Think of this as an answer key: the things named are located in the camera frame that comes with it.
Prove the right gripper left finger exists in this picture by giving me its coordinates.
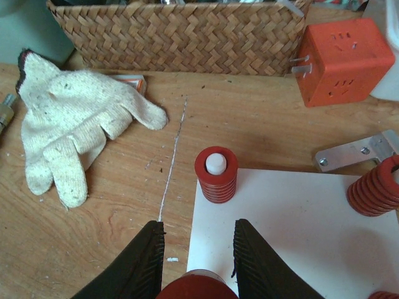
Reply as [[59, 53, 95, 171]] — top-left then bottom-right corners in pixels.
[[73, 221, 165, 298]]

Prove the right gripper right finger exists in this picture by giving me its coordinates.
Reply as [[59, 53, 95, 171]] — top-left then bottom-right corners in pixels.
[[233, 219, 322, 299]]

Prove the red spring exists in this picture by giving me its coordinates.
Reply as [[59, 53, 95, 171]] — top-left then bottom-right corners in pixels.
[[368, 291, 399, 299], [195, 146, 238, 204], [347, 155, 398, 217], [156, 269, 238, 299]]

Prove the orange black handled screwdriver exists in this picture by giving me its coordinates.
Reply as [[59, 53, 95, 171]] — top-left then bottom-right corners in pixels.
[[0, 93, 17, 133]]

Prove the white work glove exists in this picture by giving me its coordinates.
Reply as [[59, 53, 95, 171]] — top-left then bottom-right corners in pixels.
[[16, 49, 168, 208]]

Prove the orange power cube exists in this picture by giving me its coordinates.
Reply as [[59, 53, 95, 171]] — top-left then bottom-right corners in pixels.
[[292, 18, 395, 107]]

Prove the woven basket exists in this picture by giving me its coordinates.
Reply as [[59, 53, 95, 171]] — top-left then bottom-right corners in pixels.
[[47, 1, 310, 76]]

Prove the grey storage box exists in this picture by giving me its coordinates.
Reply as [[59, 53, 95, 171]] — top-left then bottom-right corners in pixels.
[[1, 0, 74, 66]]

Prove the white plastic toolbox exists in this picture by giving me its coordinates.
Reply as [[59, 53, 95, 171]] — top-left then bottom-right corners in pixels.
[[361, 0, 399, 102]]

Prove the white four-peg base plate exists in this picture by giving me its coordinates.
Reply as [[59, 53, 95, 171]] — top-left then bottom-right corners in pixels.
[[187, 168, 398, 298]]

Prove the metal hinge bracket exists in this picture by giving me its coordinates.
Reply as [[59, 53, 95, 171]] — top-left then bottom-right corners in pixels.
[[314, 130, 398, 173]]

